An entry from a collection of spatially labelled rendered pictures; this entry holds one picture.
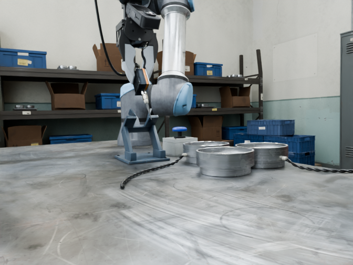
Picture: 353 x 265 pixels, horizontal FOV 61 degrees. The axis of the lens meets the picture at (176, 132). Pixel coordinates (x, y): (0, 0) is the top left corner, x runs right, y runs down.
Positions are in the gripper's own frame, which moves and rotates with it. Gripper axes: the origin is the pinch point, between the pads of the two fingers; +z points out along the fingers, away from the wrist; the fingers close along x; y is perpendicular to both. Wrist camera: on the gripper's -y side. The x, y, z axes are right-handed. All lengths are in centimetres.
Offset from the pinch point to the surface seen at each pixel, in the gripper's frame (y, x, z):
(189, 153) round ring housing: -11.9, -6.6, 17.2
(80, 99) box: 331, -33, -13
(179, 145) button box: 0.0, -10.1, 16.7
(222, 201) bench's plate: -38.3, 3.0, 19.5
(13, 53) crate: 331, 41, -66
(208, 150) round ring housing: -18.4, -7.4, 16.0
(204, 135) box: 341, -222, 44
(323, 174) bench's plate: -34.3, -20.2, 19.6
